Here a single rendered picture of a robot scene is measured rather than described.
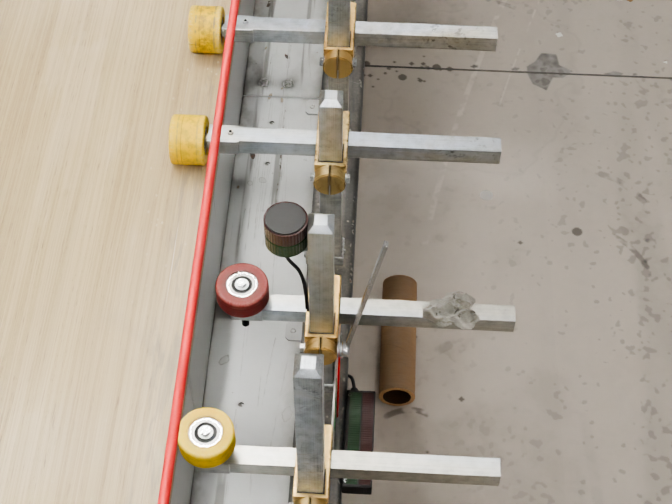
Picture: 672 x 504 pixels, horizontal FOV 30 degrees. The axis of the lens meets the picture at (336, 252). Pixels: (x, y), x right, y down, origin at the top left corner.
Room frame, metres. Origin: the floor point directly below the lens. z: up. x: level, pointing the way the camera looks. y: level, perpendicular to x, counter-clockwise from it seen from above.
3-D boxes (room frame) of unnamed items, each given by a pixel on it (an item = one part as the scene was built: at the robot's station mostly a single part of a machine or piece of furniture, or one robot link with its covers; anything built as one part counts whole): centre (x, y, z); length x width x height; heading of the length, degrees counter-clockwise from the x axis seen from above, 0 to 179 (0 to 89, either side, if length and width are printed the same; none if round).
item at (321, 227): (1.02, 0.02, 0.89); 0.04 x 0.04 x 0.48; 87
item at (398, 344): (1.51, -0.14, 0.04); 0.30 x 0.08 x 0.08; 177
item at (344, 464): (0.81, -0.02, 0.83); 0.43 x 0.03 x 0.04; 87
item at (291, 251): (1.02, 0.07, 1.09); 0.06 x 0.06 x 0.02
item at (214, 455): (0.81, 0.18, 0.85); 0.08 x 0.08 x 0.11
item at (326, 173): (1.29, 0.01, 0.95); 0.14 x 0.06 x 0.05; 177
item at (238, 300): (1.06, 0.14, 0.85); 0.08 x 0.08 x 0.11
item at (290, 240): (1.02, 0.07, 1.11); 0.06 x 0.06 x 0.02
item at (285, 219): (1.02, 0.07, 1.02); 0.06 x 0.06 x 0.22; 87
